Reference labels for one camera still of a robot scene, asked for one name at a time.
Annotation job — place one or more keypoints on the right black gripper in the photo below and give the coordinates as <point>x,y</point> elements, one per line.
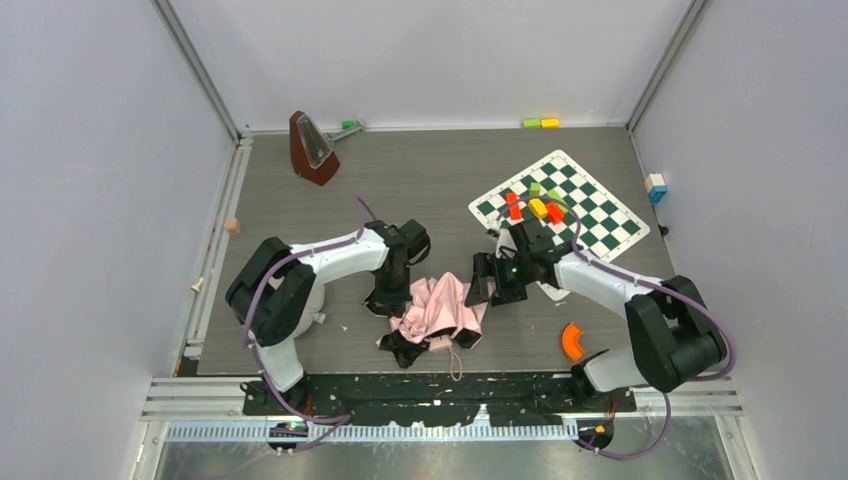
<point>499,279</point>

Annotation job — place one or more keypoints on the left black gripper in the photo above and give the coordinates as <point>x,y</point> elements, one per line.
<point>385,302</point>

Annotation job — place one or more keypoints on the pink and black folding umbrella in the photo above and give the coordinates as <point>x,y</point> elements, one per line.
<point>436,319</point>

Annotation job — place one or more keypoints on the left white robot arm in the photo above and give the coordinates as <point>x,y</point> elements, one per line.
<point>280,290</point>

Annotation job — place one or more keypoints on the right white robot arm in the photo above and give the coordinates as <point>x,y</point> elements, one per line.
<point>672,338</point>

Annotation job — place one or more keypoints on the long red block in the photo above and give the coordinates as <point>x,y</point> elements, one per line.
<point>514,207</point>

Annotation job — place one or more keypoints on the yellow block on chessboard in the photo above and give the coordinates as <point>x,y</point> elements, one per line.
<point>538,208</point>

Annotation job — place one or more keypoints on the small red block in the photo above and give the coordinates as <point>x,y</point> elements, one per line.
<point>555,214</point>

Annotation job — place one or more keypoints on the long green block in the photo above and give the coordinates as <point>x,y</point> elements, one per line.
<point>555,199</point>

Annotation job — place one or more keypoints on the green white chessboard mat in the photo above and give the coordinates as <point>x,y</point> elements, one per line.
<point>608,226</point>

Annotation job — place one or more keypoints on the orange curved block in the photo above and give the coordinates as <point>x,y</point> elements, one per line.
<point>570,342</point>

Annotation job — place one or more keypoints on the brown wooden metronome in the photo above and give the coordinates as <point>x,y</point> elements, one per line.
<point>312,156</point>

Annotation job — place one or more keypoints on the small wooden cube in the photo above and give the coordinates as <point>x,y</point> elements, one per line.
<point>232,226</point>

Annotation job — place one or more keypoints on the blue and white block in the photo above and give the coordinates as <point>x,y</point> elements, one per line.
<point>656,188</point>

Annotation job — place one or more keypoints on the small white chess piece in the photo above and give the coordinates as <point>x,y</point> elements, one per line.
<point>197,286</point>

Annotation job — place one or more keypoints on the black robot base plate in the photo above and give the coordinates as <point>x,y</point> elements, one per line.
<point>436,400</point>

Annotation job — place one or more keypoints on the green block at wall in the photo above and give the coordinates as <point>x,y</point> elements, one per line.
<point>531,122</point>

